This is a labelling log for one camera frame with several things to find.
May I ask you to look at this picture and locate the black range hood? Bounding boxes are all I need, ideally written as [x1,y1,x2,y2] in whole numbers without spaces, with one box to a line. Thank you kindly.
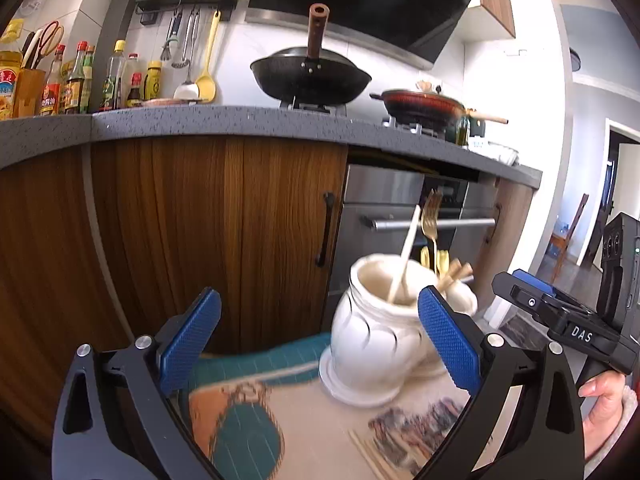
[245,0,478,71]

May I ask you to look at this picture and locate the gold metal fork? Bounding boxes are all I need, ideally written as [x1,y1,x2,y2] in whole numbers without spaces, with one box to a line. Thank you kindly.
[420,189,445,281]

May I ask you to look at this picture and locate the cream ceramic holder saucer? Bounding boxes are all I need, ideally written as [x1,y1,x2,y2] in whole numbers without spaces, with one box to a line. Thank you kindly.
[319,350,451,407]

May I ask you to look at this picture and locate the stainless steel built-in oven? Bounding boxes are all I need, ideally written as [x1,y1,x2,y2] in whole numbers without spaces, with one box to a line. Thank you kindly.
[327,162,501,321]

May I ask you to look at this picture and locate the wooden knife block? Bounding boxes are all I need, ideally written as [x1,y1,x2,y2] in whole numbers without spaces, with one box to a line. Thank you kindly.
[12,67,47,118]

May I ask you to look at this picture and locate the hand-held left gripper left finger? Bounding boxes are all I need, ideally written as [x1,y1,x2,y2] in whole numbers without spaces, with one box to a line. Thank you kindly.
[52,287,222,480]

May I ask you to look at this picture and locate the red frying pan wooden handle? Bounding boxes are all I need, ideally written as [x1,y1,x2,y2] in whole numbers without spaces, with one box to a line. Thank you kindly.
[370,87,510,128]

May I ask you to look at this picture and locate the wooden chair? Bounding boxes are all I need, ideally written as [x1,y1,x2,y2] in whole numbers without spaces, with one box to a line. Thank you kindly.
[545,192,591,283]

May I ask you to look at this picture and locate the hanging metal peeler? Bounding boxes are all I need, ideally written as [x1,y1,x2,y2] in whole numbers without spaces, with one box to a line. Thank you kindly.
[160,9,183,61]

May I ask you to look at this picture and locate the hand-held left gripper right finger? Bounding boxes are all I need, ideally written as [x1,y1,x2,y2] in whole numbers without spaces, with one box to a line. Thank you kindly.
[415,284,586,480]

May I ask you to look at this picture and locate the black wall shelf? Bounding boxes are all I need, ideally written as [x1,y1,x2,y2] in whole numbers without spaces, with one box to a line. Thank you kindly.
[135,0,240,26]

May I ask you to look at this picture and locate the black wok with brown handle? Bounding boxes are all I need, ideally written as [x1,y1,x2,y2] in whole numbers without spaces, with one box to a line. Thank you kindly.
[250,3,373,106]

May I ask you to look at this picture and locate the grey kitchen countertop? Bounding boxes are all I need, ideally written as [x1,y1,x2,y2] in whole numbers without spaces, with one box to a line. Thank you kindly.
[0,105,543,191]

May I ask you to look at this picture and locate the wooden cabinet door with handle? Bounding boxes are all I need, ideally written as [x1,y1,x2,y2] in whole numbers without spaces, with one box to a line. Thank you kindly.
[90,135,349,356]

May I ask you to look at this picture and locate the person's right forearm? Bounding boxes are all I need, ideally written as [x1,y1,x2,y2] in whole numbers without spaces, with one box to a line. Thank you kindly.
[621,377,640,441]

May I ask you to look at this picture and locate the clear bottle yellow cap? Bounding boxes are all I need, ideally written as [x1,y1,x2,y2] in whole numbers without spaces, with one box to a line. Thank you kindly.
[100,40,127,111]

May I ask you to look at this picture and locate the dark soy sauce bottle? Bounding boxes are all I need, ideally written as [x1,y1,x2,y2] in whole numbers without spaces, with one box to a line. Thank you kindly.
[64,41,88,114]

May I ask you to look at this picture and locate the red label sauce bottle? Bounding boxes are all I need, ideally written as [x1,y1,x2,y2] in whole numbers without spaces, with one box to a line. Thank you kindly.
[41,44,66,116]

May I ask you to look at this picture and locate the large yellow oil bottle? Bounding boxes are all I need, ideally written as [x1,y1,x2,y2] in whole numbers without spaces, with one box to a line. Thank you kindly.
[0,19,25,121]

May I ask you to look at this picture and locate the small yellow bottle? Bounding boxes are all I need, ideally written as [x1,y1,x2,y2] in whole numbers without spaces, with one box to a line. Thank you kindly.
[143,60,163,101]

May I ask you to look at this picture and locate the person's right hand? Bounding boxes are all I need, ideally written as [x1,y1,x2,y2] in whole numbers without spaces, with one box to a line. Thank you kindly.
[575,371,629,461]

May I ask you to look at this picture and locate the hanging metal ladle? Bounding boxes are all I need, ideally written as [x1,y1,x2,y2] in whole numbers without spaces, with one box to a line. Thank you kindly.
[171,7,201,68]

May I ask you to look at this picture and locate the green cap sauce bottle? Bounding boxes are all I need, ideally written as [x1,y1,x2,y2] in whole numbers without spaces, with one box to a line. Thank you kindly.
[81,45,96,113]

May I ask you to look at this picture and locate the yellow plastic spatula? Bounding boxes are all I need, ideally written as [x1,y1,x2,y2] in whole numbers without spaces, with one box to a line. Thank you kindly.
[195,10,222,103]

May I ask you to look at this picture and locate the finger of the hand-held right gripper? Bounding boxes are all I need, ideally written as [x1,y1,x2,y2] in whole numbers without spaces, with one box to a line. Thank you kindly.
[511,269,596,317]
[492,272,568,328]

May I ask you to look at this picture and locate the small dark sauce bottle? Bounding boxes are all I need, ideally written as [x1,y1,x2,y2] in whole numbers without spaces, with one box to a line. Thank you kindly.
[126,72,146,108]

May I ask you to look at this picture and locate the cream floral ceramic utensil holder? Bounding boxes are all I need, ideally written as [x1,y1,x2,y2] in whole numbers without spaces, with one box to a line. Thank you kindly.
[330,255,478,386]

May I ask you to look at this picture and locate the printed table cloth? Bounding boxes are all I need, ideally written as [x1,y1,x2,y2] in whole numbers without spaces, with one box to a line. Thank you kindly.
[187,332,501,480]

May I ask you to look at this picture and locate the red handled scissors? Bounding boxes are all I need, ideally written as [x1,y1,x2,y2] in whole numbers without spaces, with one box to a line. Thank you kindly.
[30,21,66,68]

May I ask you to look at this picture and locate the white bottle red cap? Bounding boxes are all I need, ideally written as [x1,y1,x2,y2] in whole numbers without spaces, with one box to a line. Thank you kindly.
[122,53,141,106]

